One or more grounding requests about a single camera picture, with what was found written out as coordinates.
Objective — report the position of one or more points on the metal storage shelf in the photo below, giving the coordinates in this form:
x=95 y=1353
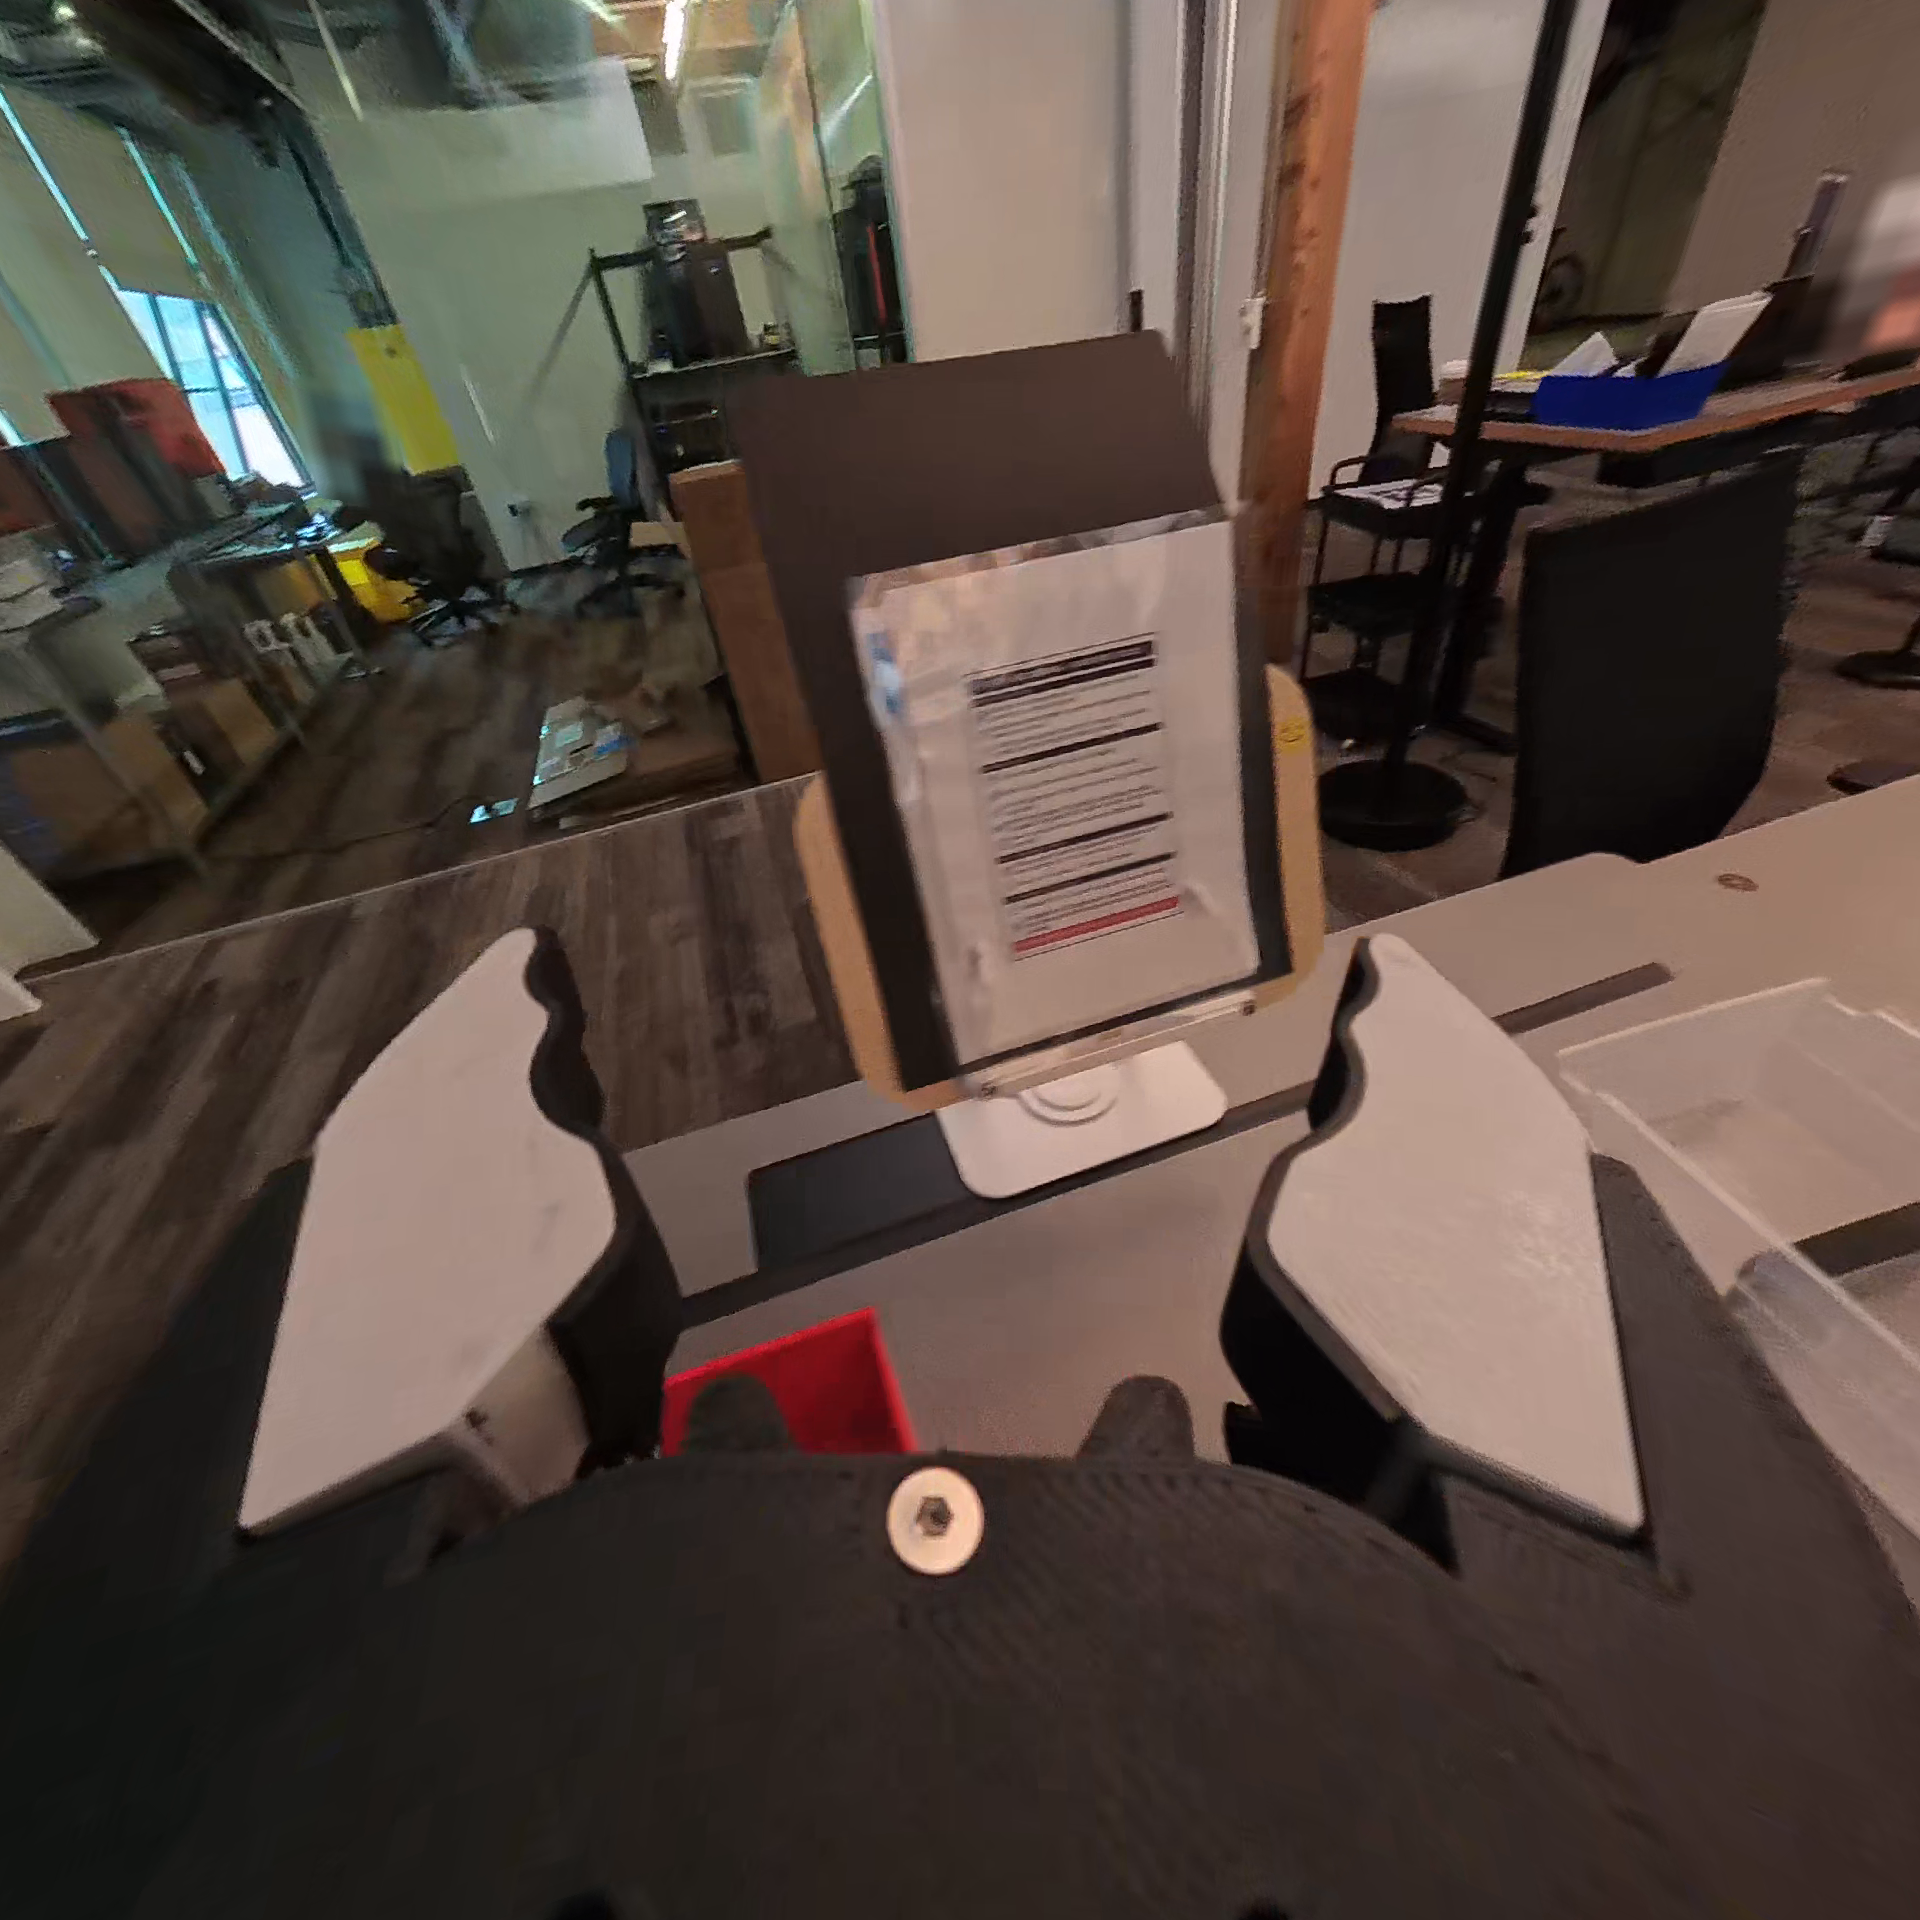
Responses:
x=180 y=674

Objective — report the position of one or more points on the red plastic bin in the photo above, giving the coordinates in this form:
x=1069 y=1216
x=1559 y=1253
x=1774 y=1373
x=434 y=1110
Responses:
x=840 y=1381

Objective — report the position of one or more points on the wooden support post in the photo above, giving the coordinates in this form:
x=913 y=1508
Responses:
x=1304 y=301

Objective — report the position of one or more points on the wooden work desk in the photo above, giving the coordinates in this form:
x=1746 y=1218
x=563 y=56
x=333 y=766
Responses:
x=1725 y=423

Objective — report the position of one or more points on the black desk mat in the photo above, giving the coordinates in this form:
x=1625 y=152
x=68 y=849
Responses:
x=855 y=1184

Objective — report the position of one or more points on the black swivel office chair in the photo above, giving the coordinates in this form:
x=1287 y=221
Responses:
x=434 y=540

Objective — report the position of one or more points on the blue storage bin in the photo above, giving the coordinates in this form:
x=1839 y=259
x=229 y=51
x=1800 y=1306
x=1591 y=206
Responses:
x=1621 y=398

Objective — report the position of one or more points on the laminated instruction sheet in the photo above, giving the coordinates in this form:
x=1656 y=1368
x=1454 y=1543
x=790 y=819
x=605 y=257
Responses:
x=1080 y=780

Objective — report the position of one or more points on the clear plastic bin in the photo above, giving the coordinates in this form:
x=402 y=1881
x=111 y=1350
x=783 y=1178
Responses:
x=1725 y=1110

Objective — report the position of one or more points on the black rolling cart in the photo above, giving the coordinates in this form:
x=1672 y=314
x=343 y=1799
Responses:
x=1394 y=600

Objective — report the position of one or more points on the metal shelf rack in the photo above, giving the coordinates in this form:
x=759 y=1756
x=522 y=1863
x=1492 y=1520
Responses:
x=690 y=301

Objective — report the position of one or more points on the blue swivel office chair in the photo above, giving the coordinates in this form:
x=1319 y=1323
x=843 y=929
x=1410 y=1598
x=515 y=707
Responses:
x=614 y=511

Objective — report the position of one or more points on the flat cardboard sheet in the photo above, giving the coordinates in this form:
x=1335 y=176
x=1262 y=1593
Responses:
x=578 y=759

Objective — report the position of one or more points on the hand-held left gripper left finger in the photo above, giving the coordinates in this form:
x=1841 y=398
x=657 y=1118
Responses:
x=434 y=1231

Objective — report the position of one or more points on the black bin divider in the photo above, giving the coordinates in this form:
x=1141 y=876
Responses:
x=1861 y=1242

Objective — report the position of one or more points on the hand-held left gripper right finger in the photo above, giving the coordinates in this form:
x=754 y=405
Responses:
x=1454 y=1274

